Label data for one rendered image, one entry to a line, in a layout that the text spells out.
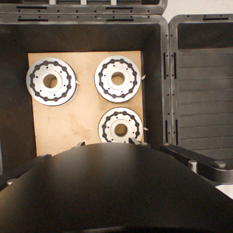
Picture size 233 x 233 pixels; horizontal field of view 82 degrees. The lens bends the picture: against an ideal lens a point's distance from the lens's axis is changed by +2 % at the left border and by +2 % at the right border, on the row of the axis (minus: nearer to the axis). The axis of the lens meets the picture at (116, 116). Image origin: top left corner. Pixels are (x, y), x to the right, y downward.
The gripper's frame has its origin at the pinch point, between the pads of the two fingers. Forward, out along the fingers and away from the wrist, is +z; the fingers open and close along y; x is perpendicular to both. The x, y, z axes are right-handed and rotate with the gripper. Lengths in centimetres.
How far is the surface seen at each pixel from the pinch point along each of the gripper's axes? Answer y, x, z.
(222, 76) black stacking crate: 30.4, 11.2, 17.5
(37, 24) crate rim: -9.5, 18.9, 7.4
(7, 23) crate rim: -14.0, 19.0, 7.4
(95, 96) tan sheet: -2.3, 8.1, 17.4
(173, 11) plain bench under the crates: 25, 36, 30
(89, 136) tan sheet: -4.4, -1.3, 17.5
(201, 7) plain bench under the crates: 35, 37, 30
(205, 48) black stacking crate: 25.8, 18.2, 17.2
